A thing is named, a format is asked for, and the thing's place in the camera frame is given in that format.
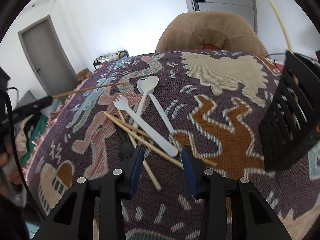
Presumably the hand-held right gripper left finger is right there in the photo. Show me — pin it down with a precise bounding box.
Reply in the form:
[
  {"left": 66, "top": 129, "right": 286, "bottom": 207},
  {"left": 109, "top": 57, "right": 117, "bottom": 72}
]
[{"left": 32, "top": 145, "right": 145, "bottom": 240}]

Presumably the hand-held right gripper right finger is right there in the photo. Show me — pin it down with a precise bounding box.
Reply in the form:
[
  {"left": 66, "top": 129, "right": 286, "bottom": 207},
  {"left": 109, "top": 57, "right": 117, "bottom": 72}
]
[{"left": 181, "top": 145, "right": 293, "bottom": 240}]

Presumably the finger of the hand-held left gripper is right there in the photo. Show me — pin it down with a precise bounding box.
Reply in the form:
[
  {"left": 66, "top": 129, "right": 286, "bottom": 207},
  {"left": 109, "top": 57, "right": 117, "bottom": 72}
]
[{"left": 11, "top": 95, "right": 55, "bottom": 122}]

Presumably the wooden chopstick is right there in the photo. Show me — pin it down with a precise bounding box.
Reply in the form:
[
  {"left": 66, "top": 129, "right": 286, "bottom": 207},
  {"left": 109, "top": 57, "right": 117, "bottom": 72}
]
[
  {"left": 117, "top": 109, "right": 162, "bottom": 191},
  {"left": 104, "top": 112, "right": 217, "bottom": 167},
  {"left": 112, "top": 116, "right": 184, "bottom": 169},
  {"left": 269, "top": 0, "right": 300, "bottom": 88},
  {"left": 53, "top": 82, "right": 125, "bottom": 98}
]

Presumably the white plastic fork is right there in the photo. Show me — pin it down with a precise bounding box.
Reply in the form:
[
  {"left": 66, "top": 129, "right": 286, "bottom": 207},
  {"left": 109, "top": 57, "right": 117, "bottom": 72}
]
[{"left": 113, "top": 95, "right": 178, "bottom": 157}]

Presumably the white plastic spoon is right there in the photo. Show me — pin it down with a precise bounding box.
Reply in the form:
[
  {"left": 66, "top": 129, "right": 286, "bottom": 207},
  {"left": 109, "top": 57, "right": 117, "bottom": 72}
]
[
  {"left": 136, "top": 79, "right": 175, "bottom": 134},
  {"left": 132, "top": 75, "right": 159, "bottom": 129}
]

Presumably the black slotted utensil basket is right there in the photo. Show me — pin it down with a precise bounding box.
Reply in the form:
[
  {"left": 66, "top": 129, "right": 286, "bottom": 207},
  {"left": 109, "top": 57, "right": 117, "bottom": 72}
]
[{"left": 259, "top": 50, "right": 320, "bottom": 172}]

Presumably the person's left hand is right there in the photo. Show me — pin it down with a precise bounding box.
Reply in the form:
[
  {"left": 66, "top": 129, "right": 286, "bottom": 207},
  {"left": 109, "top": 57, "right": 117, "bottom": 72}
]
[{"left": 0, "top": 146, "right": 23, "bottom": 195}]

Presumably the pile of clothes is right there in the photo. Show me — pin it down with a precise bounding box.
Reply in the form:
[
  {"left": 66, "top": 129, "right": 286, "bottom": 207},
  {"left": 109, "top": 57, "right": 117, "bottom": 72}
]
[{"left": 15, "top": 110, "right": 52, "bottom": 170}]

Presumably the cardboard box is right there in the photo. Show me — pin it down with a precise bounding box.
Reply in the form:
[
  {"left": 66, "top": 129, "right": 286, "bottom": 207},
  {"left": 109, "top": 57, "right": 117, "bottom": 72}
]
[{"left": 76, "top": 69, "right": 94, "bottom": 82}]

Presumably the black metal rack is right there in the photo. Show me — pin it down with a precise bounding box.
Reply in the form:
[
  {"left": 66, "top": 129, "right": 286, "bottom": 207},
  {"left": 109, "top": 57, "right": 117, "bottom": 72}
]
[{"left": 93, "top": 50, "right": 130, "bottom": 70}]

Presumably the printed blanket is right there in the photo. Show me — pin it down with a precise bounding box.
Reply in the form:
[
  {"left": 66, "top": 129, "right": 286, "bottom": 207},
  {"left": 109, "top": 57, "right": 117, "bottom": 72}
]
[{"left": 22, "top": 49, "right": 320, "bottom": 240}]

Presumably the black cable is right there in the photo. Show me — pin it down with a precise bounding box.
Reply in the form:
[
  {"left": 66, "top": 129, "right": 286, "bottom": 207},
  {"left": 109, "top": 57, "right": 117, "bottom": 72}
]
[{"left": 0, "top": 87, "right": 28, "bottom": 188}]

